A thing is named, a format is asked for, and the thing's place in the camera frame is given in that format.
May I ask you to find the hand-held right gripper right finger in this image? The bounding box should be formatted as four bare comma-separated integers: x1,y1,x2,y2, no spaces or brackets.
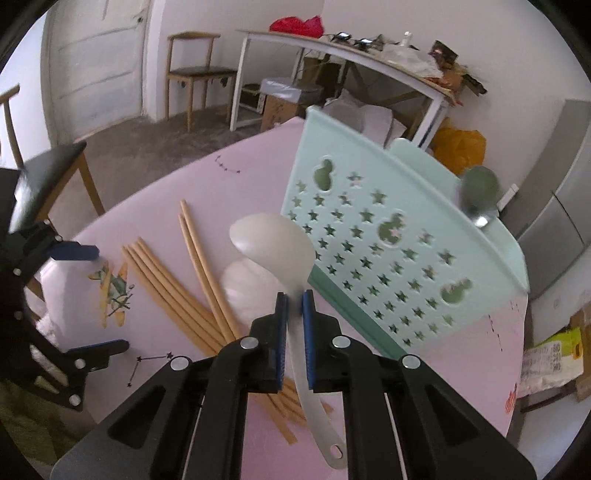
302,290,539,480

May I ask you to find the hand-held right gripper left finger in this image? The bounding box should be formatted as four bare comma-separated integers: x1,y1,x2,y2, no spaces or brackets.
50,291,289,480

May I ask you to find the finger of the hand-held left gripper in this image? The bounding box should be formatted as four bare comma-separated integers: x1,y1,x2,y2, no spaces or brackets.
14,323,130,412
11,220,100,283

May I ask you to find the white plastic spoon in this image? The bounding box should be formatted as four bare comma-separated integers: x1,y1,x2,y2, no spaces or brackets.
221,259,282,319

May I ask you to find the group of wooden chopsticks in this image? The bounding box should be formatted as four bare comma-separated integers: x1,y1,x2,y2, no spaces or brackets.
122,198,333,446

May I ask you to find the white bowl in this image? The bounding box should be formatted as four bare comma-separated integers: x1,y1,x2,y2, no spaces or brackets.
229,212,348,470

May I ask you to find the mint green utensil holder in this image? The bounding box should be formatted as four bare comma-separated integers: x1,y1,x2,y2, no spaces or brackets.
281,105,531,361

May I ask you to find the wooden chair dark seat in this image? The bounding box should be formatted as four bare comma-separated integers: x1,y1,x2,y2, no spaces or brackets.
165,31,238,134
0,141,106,232

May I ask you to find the white door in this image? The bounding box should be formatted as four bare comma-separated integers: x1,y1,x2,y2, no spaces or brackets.
42,0,154,141

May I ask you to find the printed rice sack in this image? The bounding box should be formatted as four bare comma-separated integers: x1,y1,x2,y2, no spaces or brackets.
518,327,585,401

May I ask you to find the yellow plastic bag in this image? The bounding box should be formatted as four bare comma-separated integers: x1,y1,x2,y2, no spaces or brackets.
433,117,489,179

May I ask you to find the plastic covered box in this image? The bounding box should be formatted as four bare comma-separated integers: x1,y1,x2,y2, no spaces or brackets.
260,76,325,106

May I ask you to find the brown cardboard box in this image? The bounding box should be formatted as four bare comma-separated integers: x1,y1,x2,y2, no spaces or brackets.
302,54,346,95

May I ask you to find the large open cardboard box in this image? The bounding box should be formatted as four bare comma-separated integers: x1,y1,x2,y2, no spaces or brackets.
569,302,591,403

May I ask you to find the white plastic bag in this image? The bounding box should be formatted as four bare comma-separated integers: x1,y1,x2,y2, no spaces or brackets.
382,43,445,78

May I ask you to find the long white table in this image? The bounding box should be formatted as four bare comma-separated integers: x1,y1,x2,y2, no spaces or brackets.
230,28,462,149

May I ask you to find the red plastic bag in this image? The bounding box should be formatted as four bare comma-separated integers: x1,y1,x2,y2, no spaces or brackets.
270,15,326,38

